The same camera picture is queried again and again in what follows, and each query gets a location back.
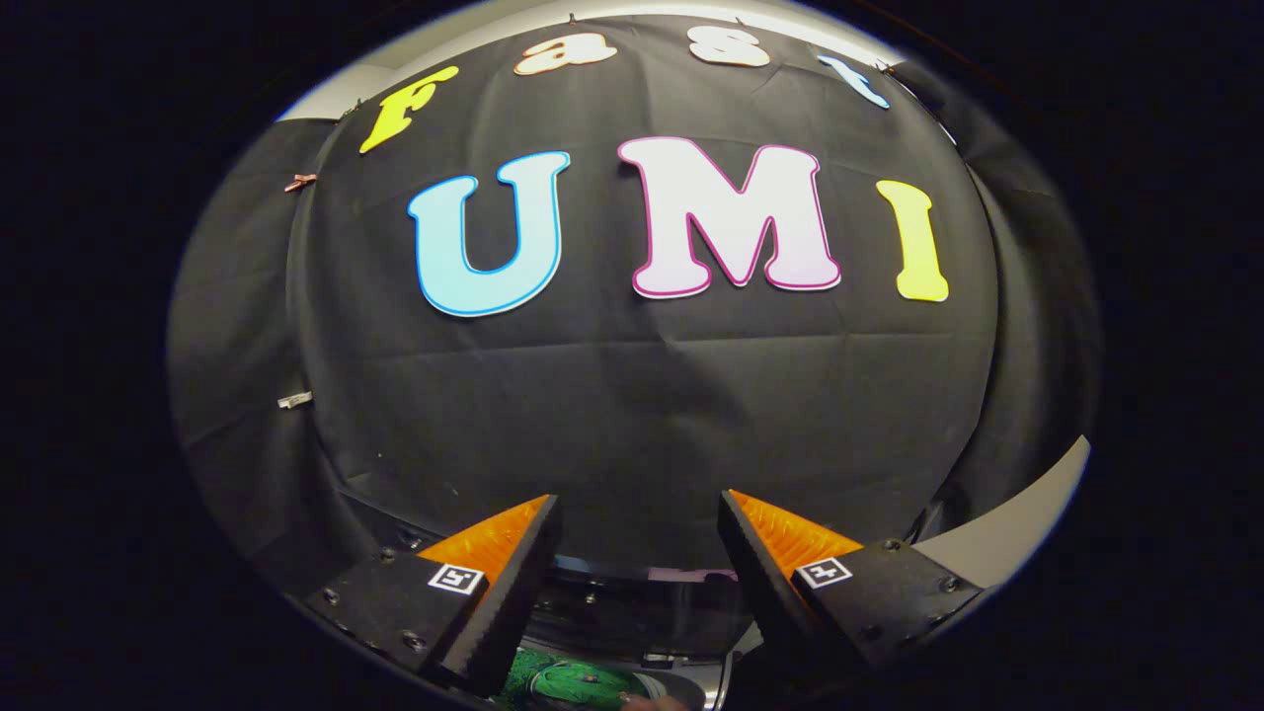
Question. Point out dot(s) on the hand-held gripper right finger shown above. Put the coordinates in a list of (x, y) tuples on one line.
[(755, 583)]

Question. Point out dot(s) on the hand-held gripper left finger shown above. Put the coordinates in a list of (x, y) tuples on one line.
[(513, 583)]

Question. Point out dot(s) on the green polo shirt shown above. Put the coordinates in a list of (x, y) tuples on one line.
[(563, 683)]

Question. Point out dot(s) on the black backdrop cloth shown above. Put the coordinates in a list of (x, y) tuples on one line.
[(632, 415)]

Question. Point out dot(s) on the white clip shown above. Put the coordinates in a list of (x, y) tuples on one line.
[(294, 399)]

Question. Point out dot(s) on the red clip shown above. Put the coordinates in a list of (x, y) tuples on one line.
[(299, 182)]

